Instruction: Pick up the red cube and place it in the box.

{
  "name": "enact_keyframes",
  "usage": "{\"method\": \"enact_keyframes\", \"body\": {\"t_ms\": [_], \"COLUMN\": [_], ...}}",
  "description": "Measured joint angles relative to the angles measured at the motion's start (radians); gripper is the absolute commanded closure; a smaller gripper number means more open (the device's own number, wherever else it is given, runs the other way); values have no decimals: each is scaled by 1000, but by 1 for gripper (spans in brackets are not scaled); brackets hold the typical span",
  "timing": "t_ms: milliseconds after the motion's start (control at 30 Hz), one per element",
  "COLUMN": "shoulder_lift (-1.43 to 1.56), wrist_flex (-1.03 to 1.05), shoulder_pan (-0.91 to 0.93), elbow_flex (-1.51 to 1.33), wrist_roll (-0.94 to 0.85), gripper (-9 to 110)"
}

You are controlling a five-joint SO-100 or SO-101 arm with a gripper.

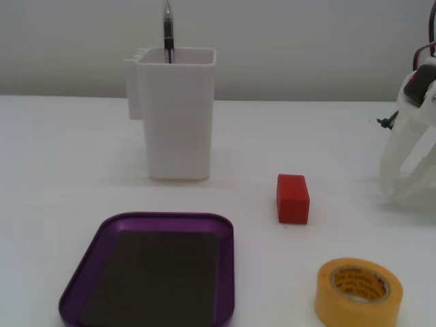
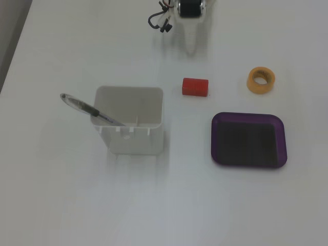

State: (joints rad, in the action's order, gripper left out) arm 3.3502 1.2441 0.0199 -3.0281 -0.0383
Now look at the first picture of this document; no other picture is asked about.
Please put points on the white plastic pen holder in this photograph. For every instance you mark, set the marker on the white plastic pen holder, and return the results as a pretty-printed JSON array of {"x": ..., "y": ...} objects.
[{"x": 177, "y": 119}]

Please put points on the purple metal tray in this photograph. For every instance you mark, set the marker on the purple metal tray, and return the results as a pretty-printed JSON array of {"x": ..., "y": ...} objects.
[{"x": 102, "y": 238}]

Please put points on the yellow tape roll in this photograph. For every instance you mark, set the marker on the yellow tape roll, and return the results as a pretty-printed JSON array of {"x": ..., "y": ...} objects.
[{"x": 340, "y": 306}]

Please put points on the red cube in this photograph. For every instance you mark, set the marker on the red cube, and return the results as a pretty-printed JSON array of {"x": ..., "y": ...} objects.
[{"x": 293, "y": 201}]

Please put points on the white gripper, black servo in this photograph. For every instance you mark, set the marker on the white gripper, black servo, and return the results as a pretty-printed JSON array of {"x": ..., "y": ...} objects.
[{"x": 410, "y": 120}]

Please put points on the black pen with silver tip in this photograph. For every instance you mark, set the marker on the black pen with silver tip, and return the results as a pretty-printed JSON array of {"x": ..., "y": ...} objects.
[{"x": 168, "y": 30}]

